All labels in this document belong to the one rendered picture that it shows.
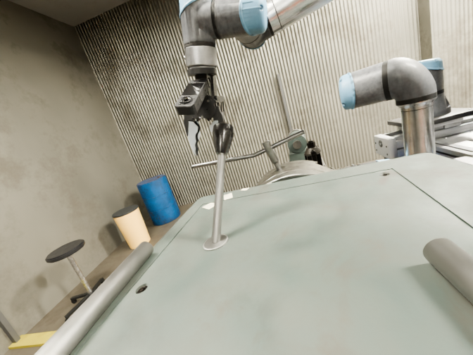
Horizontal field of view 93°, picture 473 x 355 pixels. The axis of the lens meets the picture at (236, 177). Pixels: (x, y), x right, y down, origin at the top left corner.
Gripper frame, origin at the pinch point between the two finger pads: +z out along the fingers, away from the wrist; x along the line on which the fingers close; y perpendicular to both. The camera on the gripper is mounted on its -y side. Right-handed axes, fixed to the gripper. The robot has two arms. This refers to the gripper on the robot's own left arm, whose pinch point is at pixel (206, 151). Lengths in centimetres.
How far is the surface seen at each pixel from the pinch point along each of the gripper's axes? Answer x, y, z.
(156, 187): 198, 252, 119
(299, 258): -22.9, -35.0, 2.8
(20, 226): 259, 92, 103
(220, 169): -12.3, -26.0, -3.5
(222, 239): -13.2, -30.1, 5.0
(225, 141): -12.8, -24.5, -7.2
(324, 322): -24.4, -42.0, 2.4
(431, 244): -32.3, -37.3, -1.6
